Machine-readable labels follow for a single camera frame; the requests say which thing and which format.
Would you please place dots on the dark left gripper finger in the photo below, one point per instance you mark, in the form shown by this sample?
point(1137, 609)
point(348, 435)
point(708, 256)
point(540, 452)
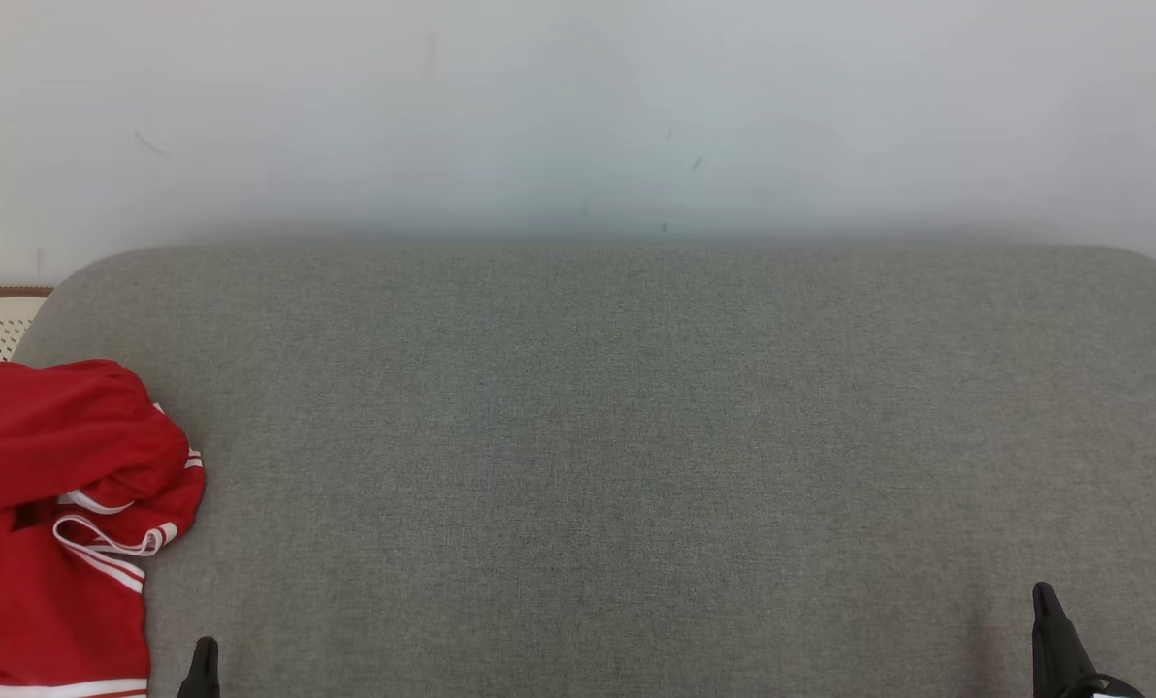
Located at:
point(203, 674)

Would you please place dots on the red jersey with white trim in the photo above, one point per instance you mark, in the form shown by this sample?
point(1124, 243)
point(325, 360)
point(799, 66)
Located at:
point(45, 620)

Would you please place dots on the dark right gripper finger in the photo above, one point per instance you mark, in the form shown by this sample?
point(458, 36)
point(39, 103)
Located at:
point(1053, 650)

